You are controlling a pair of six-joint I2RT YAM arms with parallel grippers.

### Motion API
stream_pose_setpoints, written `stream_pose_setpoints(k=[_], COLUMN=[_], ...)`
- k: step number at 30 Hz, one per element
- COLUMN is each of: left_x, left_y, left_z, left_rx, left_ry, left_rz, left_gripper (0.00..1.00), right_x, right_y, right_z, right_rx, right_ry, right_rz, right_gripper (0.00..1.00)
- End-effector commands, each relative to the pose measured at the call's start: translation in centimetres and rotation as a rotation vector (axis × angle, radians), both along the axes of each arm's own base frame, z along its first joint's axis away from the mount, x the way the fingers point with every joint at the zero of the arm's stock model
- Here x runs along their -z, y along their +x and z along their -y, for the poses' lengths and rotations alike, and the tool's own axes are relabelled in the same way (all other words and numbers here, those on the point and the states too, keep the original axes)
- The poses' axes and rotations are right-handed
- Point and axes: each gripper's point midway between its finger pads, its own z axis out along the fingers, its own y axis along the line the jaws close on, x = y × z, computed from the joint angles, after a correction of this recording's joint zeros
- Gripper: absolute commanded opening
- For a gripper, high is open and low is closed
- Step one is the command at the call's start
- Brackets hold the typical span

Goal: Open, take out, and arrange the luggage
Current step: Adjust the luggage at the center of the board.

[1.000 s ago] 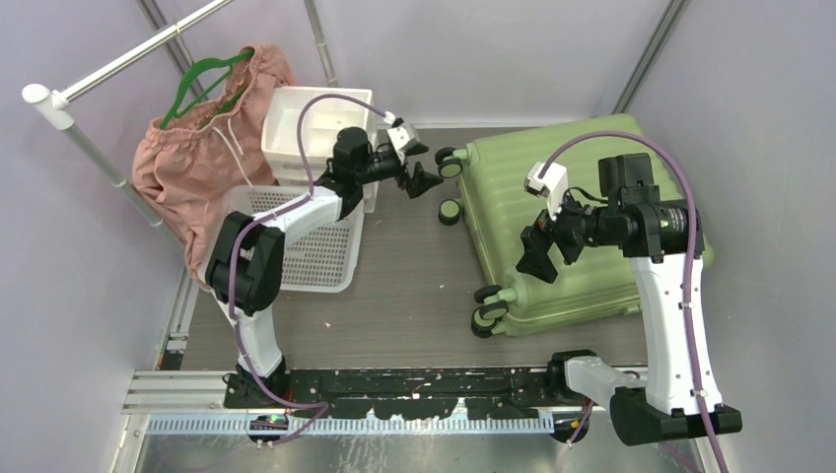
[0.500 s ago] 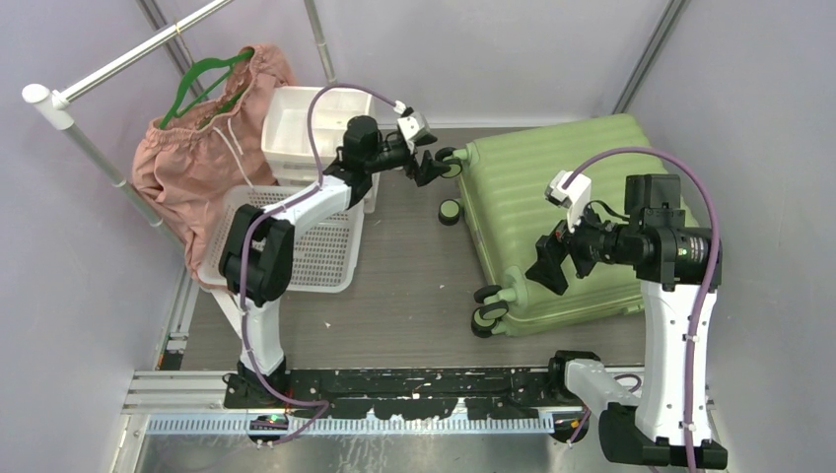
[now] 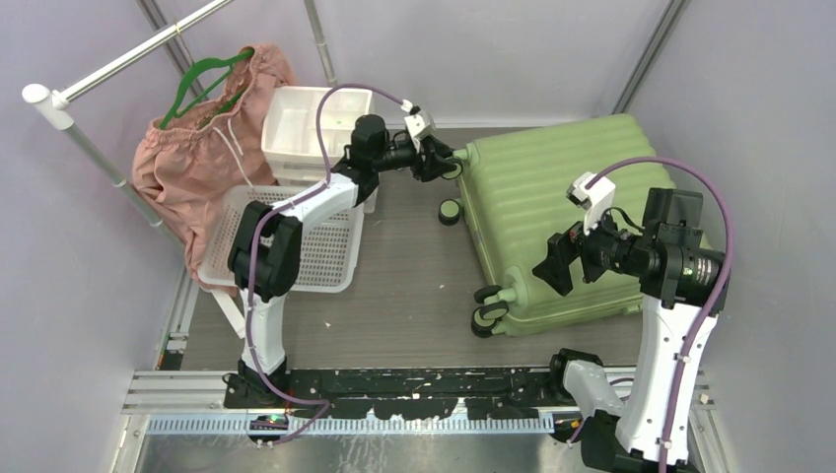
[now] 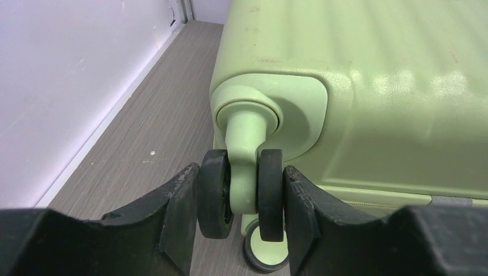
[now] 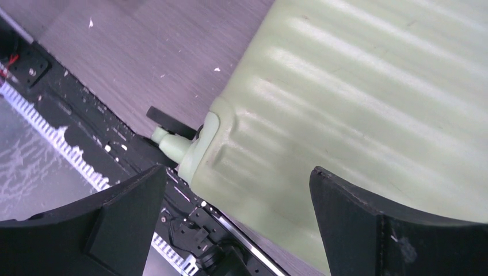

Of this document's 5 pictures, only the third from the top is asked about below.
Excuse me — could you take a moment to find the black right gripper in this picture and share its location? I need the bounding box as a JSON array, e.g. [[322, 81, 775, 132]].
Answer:
[[533, 195, 655, 294]]

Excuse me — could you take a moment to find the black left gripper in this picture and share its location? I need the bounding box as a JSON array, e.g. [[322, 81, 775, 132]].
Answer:
[[374, 136, 457, 182]]

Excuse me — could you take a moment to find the green hard-shell suitcase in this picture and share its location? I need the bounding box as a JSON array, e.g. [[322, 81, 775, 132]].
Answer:
[[439, 114, 679, 338]]

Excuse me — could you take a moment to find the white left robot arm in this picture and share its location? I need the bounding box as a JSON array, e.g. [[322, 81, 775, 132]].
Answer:
[[227, 114, 461, 407]]

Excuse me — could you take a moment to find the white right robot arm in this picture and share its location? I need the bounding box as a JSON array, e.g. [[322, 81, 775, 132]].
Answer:
[[532, 187, 725, 472]]

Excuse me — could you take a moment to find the white perforated plastic basket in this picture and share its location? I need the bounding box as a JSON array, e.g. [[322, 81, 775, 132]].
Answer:
[[197, 185, 365, 294]]

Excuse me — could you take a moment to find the white plastic drawer organizer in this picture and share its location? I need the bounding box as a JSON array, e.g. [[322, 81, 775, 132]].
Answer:
[[261, 86, 374, 187]]

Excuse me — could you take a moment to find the pink cloth garment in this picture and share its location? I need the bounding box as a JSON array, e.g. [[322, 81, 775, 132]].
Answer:
[[132, 43, 297, 278]]

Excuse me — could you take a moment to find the green clothes hanger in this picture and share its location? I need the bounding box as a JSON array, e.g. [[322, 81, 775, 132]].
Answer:
[[158, 49, 256, 130]]

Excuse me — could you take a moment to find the white metal clothes rack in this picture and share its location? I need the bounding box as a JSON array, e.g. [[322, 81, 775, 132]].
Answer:
[[19, 0, 249, 341]]

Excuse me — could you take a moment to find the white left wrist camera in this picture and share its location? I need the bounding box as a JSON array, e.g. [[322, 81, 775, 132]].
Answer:
[[400, 100, 436, 141]]

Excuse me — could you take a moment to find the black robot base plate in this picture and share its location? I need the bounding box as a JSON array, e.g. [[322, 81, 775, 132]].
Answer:
[[222, 368, 574, 421]]

